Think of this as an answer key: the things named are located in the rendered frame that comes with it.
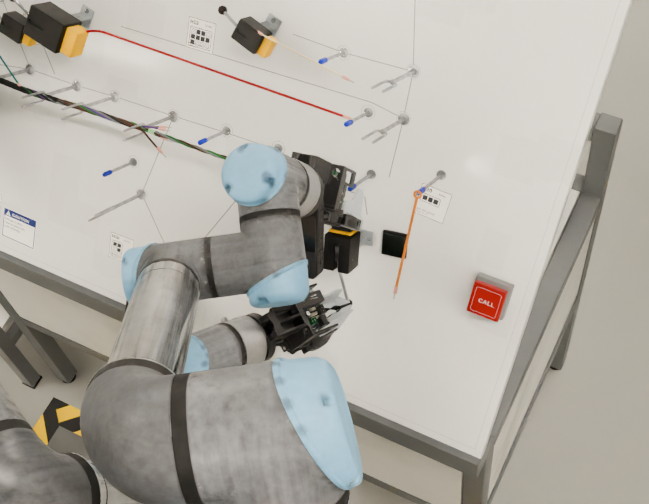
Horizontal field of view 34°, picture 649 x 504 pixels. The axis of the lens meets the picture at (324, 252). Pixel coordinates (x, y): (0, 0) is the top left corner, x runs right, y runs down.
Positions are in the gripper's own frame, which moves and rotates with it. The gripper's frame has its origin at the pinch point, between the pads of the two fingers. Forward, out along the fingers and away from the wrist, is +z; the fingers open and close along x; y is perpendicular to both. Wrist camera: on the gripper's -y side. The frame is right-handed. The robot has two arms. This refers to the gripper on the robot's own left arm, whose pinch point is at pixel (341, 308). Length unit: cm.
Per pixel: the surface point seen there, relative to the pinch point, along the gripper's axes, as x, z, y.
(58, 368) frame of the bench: 34, 17, -122
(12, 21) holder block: 65, -23, -12
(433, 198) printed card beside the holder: 6.8, 8.3, 20.2
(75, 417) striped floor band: 22, 19, -129
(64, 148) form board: 49, -15, -27
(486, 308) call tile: -11.2, 8.9, 18.2
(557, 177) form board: -0.4, 14.4, 36.6
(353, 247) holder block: 5.9, -1.9, 10.7
